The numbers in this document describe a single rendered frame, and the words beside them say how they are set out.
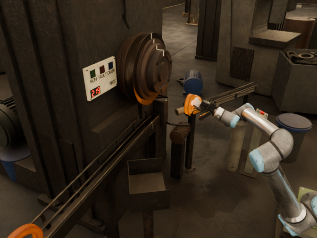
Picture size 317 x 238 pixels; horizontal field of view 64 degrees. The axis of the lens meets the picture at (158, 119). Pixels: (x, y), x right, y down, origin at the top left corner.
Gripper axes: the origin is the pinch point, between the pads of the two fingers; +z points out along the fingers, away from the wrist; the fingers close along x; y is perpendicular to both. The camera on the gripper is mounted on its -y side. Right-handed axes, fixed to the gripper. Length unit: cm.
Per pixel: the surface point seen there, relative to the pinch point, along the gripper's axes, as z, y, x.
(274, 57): -48, -5, -236
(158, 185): -13, -22, 65
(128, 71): 33, 23, 42
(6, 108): 138, -61, 46
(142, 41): 34, 39, 31
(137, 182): -2, -25, 69
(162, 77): 18.5, 19.7, 22.0
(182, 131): -2.4, -33.2, -8.4
